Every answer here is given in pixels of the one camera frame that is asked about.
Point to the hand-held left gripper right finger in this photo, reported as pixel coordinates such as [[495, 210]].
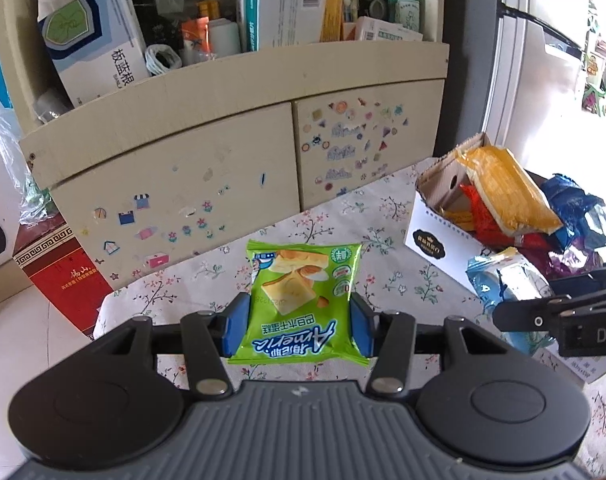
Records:
[[364, 327]]

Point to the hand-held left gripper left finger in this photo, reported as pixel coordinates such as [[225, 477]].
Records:
[[235, 325]]

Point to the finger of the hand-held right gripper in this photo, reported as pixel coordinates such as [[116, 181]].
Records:
[[525, 315], [593, 282]]

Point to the purple snack packet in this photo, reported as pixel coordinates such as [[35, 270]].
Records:
[[573, 260]]

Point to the light blue snack packet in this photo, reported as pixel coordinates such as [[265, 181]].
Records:
[[513, 280]]

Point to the blue foil snack packet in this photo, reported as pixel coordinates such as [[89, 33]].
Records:
[[568, 195], [600, 230]]

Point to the green snack packet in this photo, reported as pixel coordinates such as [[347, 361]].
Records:
[[298, 300]]

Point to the red snack packet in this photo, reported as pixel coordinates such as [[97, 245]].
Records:
[[478, 215]]

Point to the cardboard box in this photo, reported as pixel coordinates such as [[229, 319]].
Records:
[[433, 240]]

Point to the large orange snack packet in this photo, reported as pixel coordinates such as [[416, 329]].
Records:
[[513, 185]]

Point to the floral tablecloth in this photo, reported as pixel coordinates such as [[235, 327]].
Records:
[[393, 270]]

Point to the sticker-covered cabinet door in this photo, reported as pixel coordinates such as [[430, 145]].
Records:
[[368, 160], [183, 170]]

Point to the red carton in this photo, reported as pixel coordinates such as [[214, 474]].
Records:
[[58, 280]]

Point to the colourful packaged goods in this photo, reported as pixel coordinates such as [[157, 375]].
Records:
[[603, 80]]

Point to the beige wooden cabinet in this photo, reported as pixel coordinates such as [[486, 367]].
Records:
[[233, 85]]

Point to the clear plastic bag of greens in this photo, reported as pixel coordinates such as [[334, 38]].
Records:
[[18, 170]]

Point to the white plastic bottle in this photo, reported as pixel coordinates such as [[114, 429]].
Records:
[[224, 40]]

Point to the orange white tube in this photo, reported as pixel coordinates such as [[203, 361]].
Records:
[[195, 40]]

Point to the small white medicine box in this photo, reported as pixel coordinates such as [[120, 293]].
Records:
[[388, 30]]

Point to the yellow box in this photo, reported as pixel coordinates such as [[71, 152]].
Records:
[[338, 10]]

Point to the large white blue medicine box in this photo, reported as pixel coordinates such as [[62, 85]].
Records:
[[98, 35]]

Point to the teal white medicine box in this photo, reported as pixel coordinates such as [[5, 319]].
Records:
[[278, 5]]

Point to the metal sliding door frame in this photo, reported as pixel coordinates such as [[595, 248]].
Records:
[[513, 60]]

